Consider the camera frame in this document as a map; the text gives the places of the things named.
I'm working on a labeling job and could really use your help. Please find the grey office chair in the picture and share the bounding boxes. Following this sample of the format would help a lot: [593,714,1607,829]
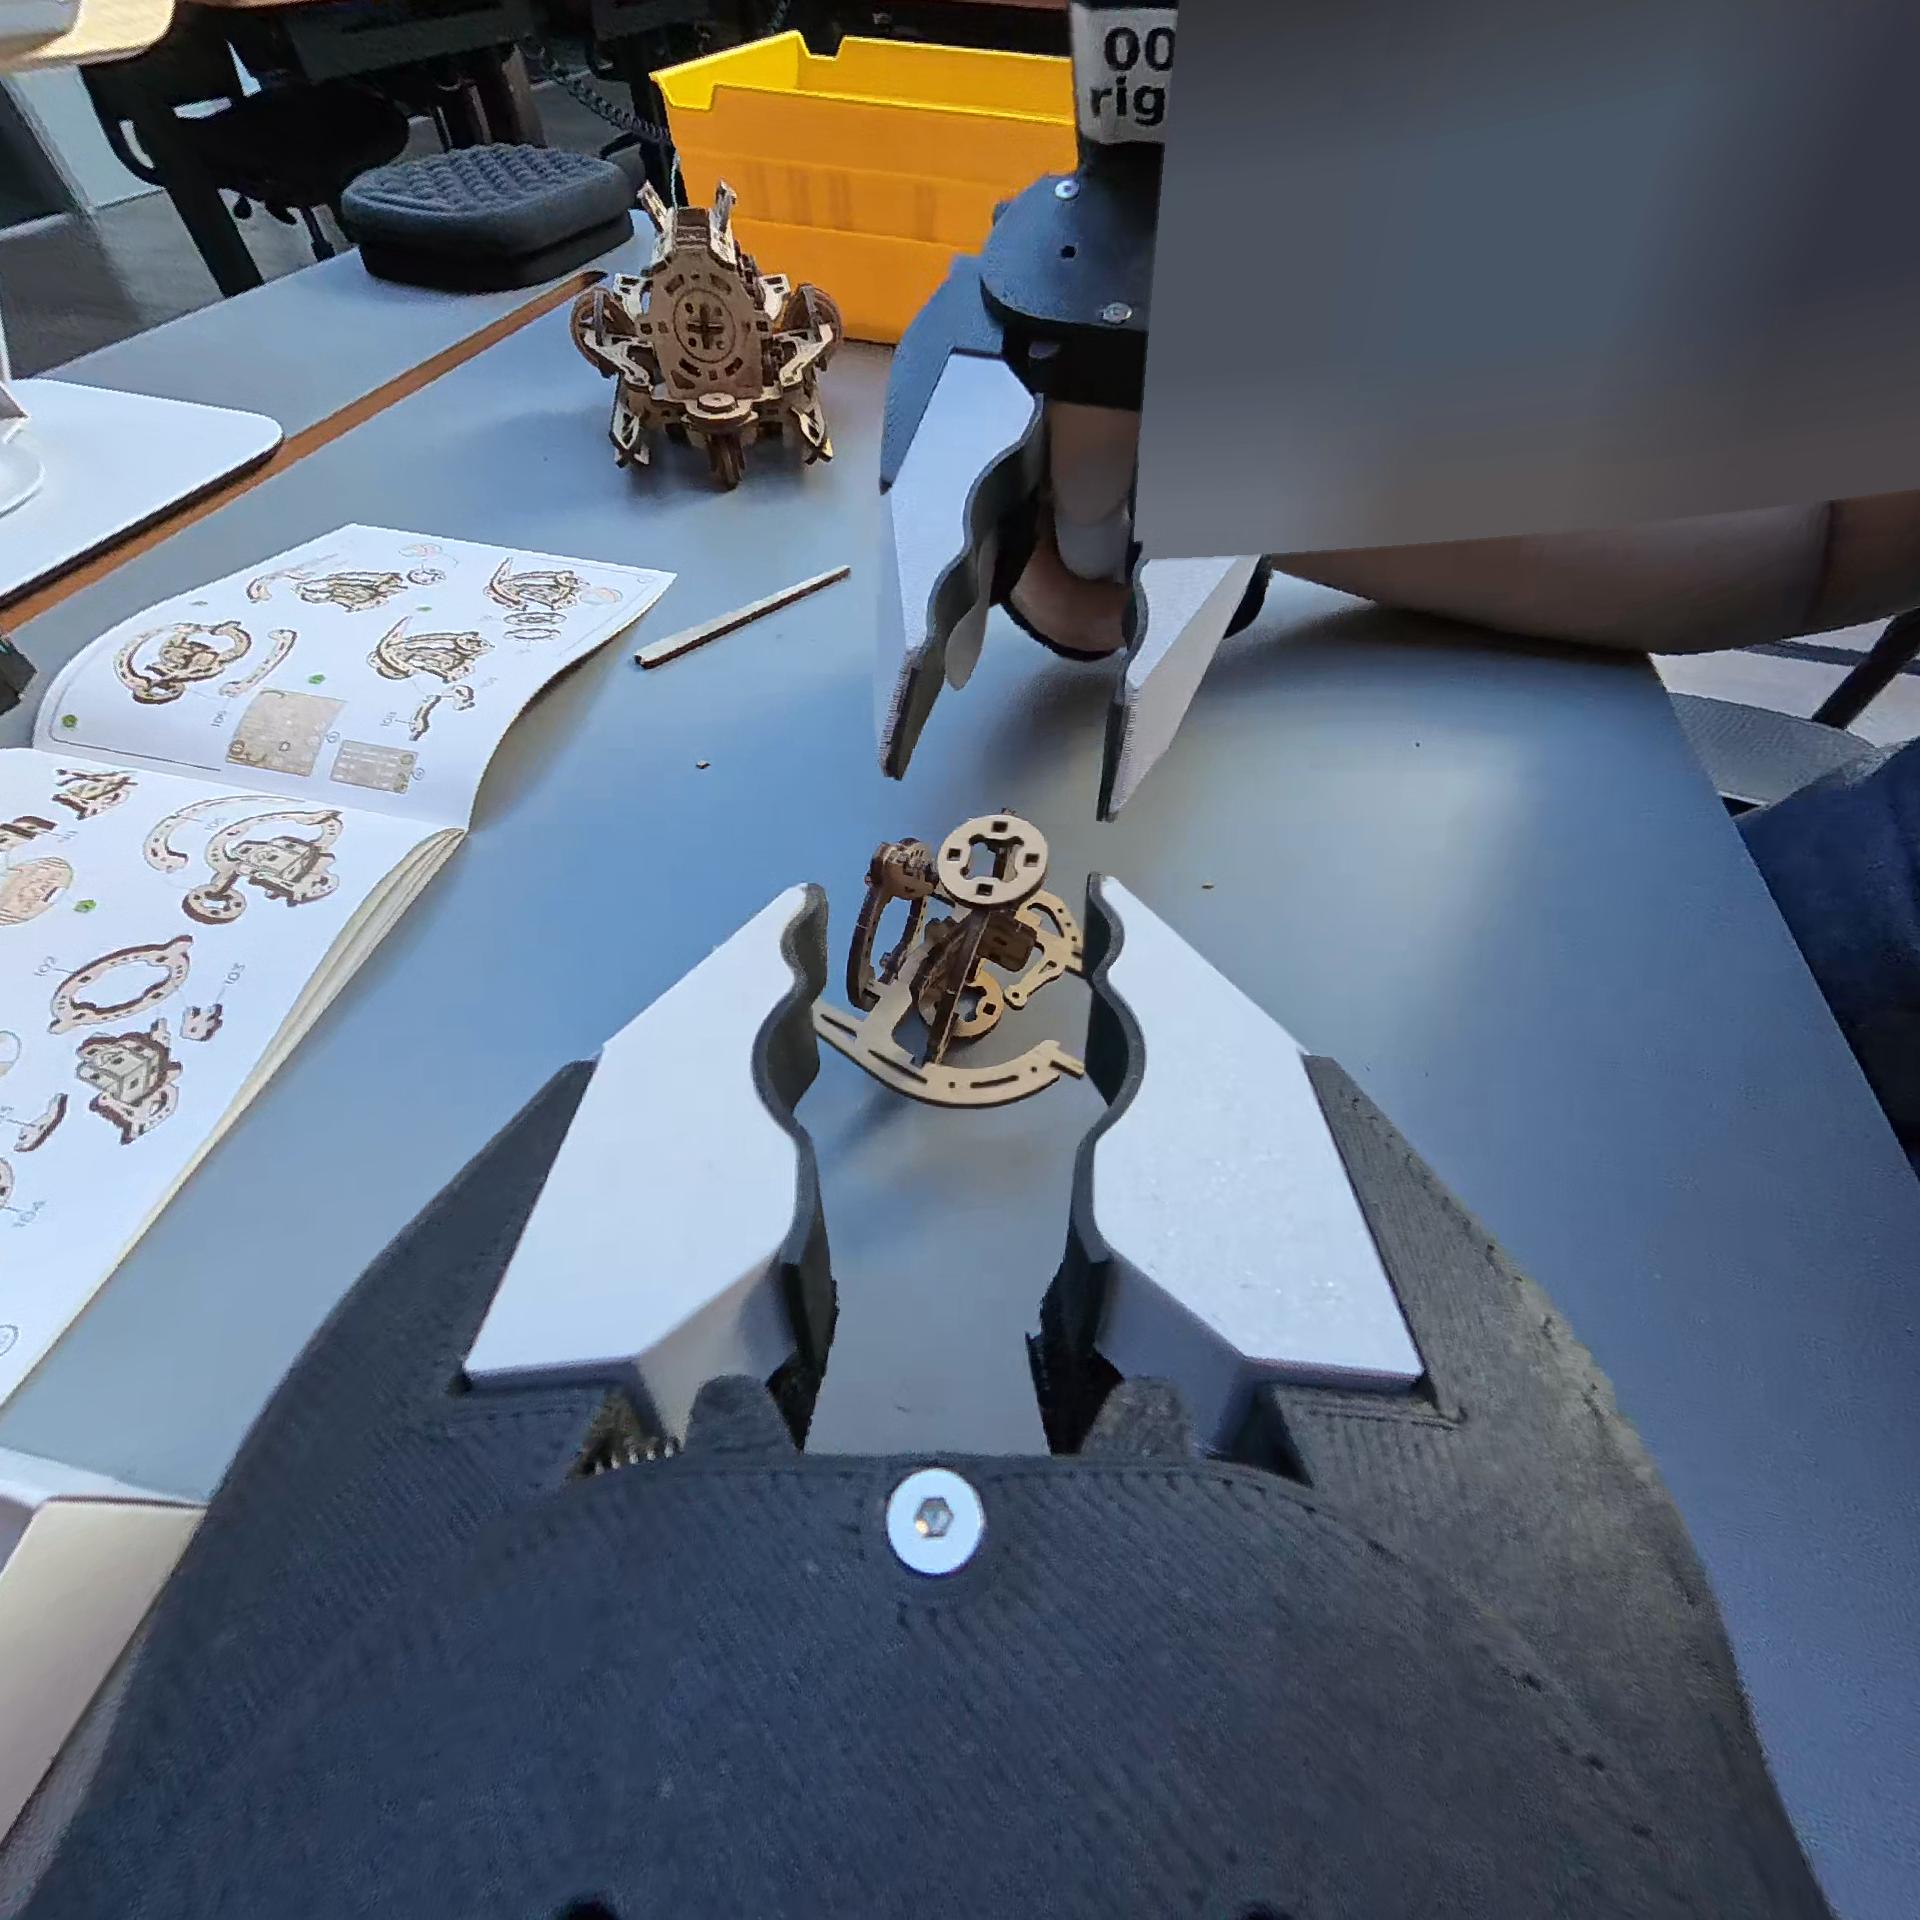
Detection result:
[1661,605,1920,811]

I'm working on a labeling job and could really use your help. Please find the black office chair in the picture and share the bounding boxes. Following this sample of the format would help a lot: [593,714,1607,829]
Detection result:
[82,0,413,302]

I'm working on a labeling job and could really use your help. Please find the person's right forearm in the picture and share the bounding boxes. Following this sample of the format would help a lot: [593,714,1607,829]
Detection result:
[1272,492,1920,658]

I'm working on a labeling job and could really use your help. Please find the open instruction booklet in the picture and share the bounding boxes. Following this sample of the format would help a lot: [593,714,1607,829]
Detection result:
[0,521,679,1412]

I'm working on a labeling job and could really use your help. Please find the white cardboard box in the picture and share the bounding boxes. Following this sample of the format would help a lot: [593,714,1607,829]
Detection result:
[0,1441,207,1853]

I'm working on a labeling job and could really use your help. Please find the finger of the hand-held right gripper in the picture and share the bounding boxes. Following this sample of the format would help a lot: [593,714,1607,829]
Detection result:
[873,331,1048,786]
[1098,553,1265,822]

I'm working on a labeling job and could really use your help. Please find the person's right hand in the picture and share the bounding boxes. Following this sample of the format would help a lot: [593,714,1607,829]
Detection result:
[1002,502,1142,660]

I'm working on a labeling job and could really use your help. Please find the flat wooden stick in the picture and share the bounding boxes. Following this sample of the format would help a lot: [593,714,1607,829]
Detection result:
[632,564,851,671]

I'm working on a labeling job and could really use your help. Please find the white flat stand base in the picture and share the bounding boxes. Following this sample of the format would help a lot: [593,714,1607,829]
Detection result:
[0,374,285,605]

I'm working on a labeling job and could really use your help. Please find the large assembled wooden model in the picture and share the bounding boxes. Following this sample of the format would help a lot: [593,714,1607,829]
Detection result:
[569,179,841,492]

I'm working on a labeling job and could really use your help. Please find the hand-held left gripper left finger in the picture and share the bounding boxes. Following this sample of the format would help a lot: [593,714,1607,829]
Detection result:
[461,881,836,1454]

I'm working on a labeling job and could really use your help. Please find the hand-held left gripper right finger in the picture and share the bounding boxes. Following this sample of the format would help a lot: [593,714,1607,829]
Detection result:
[1031,873,1428,1457]

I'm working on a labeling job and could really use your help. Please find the yellow plastic bin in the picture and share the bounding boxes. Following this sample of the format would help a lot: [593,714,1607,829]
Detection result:
[648,31,1086,350]

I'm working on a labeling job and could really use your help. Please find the black coiled cable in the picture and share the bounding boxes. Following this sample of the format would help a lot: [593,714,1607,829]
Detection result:
[515,30,670,152]

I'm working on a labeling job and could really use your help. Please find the person's blue jeans leg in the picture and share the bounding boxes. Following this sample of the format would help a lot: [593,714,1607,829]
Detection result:
[1736,738,1920,1180]

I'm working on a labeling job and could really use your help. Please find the black padded cushion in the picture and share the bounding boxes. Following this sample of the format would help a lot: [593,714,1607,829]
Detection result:
[340,144,635,295]

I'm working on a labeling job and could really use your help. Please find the small wooden model assembly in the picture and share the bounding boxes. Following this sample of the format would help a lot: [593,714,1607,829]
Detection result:
[812,810,1087,1109]

